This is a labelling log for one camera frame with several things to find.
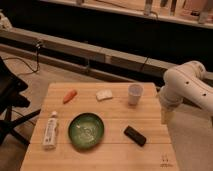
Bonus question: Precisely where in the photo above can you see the black eraser block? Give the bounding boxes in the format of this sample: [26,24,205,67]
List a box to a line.
[124,126,146,147]

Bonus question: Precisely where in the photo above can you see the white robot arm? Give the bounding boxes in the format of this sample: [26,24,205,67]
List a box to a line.
[158,61,213,124]

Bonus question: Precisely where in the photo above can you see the white sponge piece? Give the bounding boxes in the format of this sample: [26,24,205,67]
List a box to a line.
[96,89,113,101]

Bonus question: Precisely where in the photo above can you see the green bowl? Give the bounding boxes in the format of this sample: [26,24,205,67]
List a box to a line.
[68,113,105,150]

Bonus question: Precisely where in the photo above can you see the wooden table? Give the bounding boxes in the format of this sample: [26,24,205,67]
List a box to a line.
[20,83,179,171]

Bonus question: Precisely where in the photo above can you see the orange carrot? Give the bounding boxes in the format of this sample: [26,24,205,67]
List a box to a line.
[63,90,77,104]

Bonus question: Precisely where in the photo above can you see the white tube bottle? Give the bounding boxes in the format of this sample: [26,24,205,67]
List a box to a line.
[42,111,58,149]

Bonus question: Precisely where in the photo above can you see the black office chair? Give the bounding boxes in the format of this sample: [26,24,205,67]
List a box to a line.
[0,57,40,145]

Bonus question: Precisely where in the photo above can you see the black cable on floor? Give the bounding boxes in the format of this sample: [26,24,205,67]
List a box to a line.
[2,40,44,76]

